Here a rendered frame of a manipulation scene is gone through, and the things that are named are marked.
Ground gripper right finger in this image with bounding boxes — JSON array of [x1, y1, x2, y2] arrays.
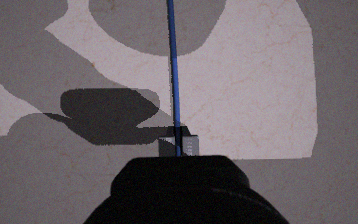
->
[[180, 126, 199, 156]]

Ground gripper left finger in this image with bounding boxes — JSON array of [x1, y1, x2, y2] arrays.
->
[[158, 126, 177, 157]]

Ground blue cable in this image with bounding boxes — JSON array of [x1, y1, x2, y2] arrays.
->
[[168, 0, 181, 156]]

